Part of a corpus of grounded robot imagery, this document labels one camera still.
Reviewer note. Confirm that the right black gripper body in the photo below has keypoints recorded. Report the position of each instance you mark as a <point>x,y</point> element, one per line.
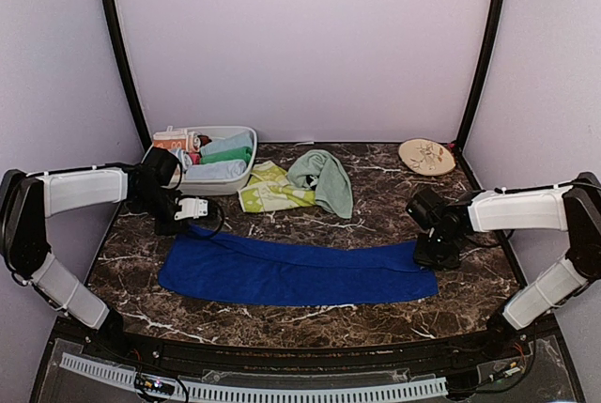
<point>439,252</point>

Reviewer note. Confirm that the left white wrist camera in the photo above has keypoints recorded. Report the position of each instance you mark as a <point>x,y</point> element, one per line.
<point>191,208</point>

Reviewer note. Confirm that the white plastic basket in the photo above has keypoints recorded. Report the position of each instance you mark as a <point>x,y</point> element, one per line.
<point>215,187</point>

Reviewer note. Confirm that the pink red rolled towel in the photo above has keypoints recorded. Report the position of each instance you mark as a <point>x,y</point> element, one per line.
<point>194,151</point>

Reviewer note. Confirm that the left black frame post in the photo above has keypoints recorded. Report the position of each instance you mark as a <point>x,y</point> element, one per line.
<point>124,70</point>

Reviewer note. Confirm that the sage green towel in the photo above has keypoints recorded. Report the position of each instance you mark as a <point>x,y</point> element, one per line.
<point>321,172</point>

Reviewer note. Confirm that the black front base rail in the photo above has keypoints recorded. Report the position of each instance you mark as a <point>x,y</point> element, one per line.
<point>323,339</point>

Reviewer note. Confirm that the cream bird-pattern plate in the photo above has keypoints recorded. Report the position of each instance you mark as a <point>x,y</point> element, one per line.
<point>426,158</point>

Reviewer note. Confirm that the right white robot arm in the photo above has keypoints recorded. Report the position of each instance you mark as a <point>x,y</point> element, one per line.
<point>571,207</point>

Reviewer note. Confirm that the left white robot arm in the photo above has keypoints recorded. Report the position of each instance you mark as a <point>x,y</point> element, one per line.
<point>52,221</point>

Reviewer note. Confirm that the right black frame post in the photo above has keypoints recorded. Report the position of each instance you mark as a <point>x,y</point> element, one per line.
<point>480,73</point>

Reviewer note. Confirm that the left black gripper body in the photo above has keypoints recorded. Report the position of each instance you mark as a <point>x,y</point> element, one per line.
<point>154,208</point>

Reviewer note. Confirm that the orange patterned rolled towel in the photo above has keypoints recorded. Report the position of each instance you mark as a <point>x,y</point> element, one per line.
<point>174,138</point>

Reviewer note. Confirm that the black frame post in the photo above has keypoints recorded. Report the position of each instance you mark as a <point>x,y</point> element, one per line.
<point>124,70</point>
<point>480,73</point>

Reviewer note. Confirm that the white slotted cable duct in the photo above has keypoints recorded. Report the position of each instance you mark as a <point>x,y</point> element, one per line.
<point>229,388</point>

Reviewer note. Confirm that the green rolled towel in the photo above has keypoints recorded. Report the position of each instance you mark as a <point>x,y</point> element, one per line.
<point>240,153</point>

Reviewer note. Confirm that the orange blue rolled towel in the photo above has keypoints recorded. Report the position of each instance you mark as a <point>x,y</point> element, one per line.
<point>184,158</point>

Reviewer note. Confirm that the yellow-green patterned towel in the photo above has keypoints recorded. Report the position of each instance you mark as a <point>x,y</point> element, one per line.
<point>269,189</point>

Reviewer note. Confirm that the pale blue rolled towel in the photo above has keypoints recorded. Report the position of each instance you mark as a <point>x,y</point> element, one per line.
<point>219,170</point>

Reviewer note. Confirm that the light blue rolled towel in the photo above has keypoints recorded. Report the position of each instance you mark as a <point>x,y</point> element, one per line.
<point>243,139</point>

